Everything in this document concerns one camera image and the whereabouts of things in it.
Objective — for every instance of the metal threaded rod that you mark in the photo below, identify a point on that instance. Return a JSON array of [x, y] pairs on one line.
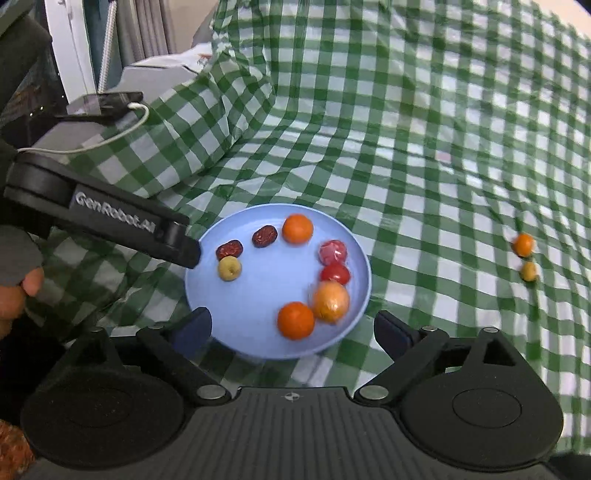
[[108, 41]]

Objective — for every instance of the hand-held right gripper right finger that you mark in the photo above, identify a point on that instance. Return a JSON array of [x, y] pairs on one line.
[[392, 333]]

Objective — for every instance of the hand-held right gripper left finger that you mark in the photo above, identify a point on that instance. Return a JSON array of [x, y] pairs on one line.
[[196, 330]]

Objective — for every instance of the orange tangerine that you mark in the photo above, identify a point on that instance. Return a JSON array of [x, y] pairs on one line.
[[298, 229], [296, 321]]

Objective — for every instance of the black smartphone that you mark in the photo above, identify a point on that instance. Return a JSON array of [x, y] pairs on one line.
[[104, 104]]

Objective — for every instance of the white frame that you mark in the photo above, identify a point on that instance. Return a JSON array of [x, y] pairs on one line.
[[69, 46]]

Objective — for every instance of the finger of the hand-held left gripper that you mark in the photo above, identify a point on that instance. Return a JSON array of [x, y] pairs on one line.
[[180, 249]]

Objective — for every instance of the grey sleeve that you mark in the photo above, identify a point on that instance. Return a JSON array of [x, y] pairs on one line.
[[16, 254]]

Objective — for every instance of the green checked tablecloth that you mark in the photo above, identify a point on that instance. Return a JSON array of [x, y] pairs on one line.
[[415, 138]]

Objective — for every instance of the dark mesh object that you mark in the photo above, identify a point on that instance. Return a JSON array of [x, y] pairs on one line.
[[21, 60]]

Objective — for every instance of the grey curtain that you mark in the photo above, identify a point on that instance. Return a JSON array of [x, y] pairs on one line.
[[147, 27]]

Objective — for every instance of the orange patterned cloth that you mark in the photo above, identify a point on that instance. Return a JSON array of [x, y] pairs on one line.
[[14, 447]]

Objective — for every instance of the dried red jujube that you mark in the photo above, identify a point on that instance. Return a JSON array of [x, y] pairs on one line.
[[229, 249], [264, 236]]

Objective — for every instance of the red cherry tomato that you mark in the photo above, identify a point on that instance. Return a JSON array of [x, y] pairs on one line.
[[335, 273]]

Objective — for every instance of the plastic-wrapped orange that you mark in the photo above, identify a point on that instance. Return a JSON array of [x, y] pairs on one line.
[[331, 301]]

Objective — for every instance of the blue plate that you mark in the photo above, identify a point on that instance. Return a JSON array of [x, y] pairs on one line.
[[268, 295]]

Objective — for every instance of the pink plastic-wrapped ball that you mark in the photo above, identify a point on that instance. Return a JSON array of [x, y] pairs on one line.
[[333, 252]]

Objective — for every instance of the small orange kumquat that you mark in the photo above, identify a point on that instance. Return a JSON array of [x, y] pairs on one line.
[[524, 245]]

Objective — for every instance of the brownish yellow jujube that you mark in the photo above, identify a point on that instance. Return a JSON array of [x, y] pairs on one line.
[[529, 272]]

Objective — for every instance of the person's left hand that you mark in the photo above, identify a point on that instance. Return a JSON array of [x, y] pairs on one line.
[[16, 300]]

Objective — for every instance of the fresh yellow jujube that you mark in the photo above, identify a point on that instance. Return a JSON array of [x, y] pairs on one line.
[[229, 269]]

